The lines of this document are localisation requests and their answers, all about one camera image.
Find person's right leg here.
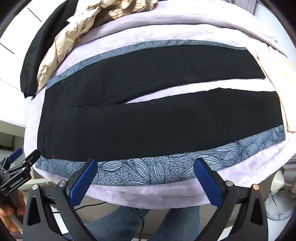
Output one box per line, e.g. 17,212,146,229
148,205,201,241

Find blue-grey leaf print cloth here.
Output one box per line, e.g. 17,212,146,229
35,40,286,186

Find white fan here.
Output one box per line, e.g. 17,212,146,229
264,170,296,220

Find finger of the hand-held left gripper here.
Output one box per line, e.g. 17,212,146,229
4,149,41,175
0,148,23,171

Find person's leg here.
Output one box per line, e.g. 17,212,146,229
62,205,151,241
148,205,201,241

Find lavender plush blanket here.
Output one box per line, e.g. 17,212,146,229
24,0,296,208

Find beige jacket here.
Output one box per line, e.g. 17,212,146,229
36,0,111,93

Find brown striped cloth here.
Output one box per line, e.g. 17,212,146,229
92,0,160,26

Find black pants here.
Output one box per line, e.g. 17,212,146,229
38,48,285,161

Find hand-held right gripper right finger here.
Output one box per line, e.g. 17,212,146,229
194,158,269,241

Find black garment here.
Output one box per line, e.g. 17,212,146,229
20,0,78,99

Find black floor cable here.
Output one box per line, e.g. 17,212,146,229
76,201,146,241

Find person's left hand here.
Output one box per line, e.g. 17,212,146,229
0,190,26,234

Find person's left leg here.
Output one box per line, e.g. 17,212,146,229
62,205,151,241

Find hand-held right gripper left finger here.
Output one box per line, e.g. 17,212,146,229
23,158,102,241

